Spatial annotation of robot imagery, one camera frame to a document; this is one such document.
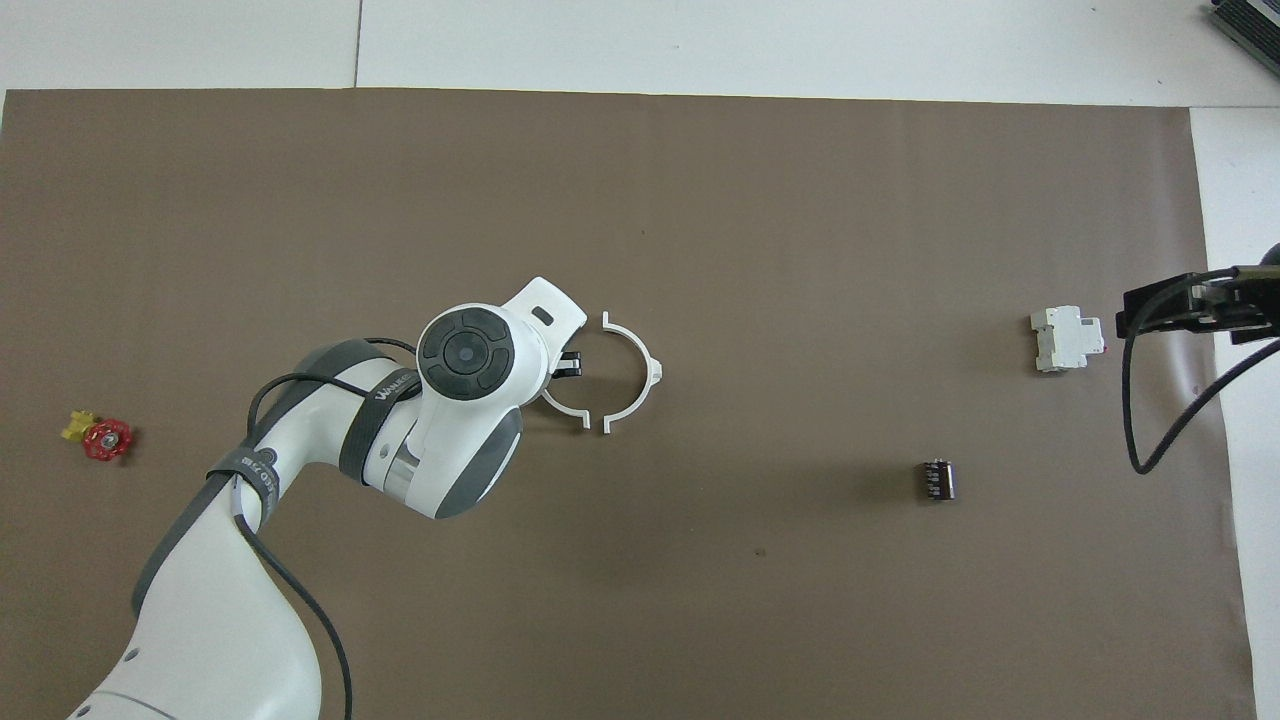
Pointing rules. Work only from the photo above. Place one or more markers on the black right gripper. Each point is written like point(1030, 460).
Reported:
point(1240, 305)

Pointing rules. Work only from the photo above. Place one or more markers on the white half pipe clamp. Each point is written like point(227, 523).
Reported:
point(586, 420)
point(656, 371)

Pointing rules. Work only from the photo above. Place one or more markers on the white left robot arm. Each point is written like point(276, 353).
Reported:
point(200, 620)

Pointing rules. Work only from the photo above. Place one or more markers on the white circuit breaker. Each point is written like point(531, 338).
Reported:
point(1065, 340)

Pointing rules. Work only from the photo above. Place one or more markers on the brown paper mat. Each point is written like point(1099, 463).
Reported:
point(700, 600)

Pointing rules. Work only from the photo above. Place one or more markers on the black cylindrical capacitor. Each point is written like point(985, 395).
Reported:
point(937, 480)

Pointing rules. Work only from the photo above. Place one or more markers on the dark ribbed device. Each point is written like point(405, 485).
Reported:
point(1250, 20)

